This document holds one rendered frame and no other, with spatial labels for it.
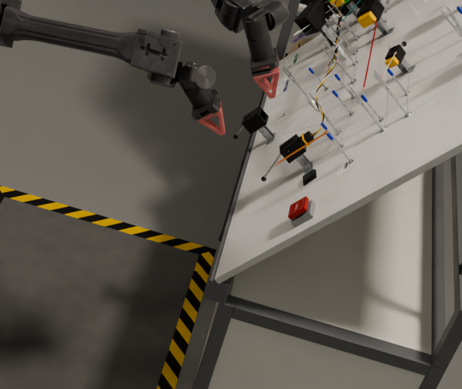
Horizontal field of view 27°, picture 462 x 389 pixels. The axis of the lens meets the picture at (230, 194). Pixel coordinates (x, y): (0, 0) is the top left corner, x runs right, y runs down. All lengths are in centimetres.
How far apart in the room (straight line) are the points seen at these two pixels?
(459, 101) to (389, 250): 68
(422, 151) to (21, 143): 236
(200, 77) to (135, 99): 231
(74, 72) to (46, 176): 84
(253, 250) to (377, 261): 51
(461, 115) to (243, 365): 89
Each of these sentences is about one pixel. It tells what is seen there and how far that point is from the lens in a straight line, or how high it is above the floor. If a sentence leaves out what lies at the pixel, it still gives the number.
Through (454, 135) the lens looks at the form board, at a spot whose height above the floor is 143.
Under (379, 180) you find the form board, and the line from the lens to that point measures 223.
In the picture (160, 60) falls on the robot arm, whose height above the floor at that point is 150.
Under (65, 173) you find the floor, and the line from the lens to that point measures 408.
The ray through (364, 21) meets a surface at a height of 129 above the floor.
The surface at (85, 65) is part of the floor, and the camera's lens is 482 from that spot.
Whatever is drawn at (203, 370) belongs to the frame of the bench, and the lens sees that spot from 264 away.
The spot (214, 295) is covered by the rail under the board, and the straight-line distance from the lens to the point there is 245.
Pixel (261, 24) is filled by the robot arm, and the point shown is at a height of 143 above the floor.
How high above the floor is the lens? 247
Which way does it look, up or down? 36 degrees down
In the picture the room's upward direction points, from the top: 16 degrees clockwise
